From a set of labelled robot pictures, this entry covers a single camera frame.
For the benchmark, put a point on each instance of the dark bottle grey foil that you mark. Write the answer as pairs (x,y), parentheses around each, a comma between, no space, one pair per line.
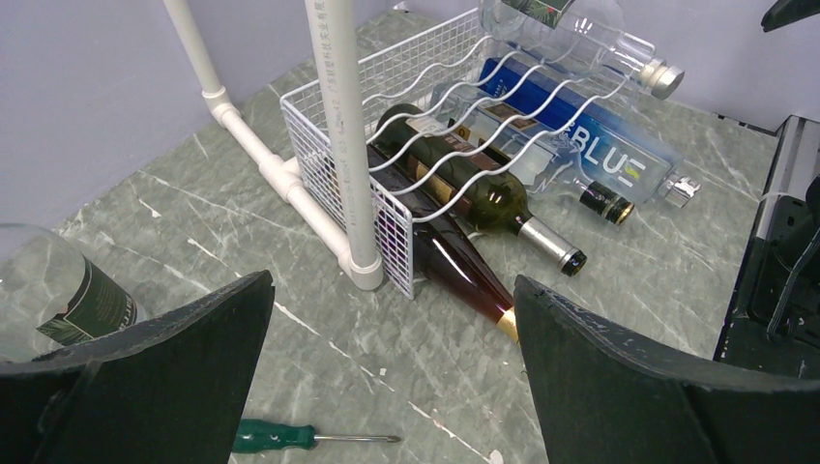
(493,204)

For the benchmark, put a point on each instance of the clear bottle silver cap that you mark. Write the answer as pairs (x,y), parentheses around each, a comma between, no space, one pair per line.
(53,295)

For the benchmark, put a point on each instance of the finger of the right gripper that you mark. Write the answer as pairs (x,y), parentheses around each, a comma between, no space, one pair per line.
(785,12)

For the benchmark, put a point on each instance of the dark bottle black cap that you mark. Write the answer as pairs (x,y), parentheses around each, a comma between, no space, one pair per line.
(549,168)

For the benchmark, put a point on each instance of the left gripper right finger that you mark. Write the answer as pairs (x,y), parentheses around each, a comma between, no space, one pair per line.
(604,393)

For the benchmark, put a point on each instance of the white wire wine rack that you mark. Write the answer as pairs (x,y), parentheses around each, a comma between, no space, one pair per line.
(425,69)

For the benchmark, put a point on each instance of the clear bottle dark green label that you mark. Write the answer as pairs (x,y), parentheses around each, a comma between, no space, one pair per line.
(581,39)

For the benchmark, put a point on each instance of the thick white vertical pipe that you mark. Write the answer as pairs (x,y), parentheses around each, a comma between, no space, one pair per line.
(332,29)

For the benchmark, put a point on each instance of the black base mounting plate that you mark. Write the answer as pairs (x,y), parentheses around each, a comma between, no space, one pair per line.
(772,322)

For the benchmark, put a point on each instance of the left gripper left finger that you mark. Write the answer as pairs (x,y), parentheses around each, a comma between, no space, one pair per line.
(171,389)

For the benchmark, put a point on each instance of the green handled screwdriver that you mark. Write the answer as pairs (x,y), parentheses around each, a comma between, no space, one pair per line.
(256,435)

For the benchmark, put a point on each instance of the dark bottle gold foil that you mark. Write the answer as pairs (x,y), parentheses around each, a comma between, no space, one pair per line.
(443,253)

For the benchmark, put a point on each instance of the aluminium frame rail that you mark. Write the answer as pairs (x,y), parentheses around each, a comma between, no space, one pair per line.
(794,166)

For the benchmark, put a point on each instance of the blue labelled water bottle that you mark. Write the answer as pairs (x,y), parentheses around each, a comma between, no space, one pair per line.
(613,151)

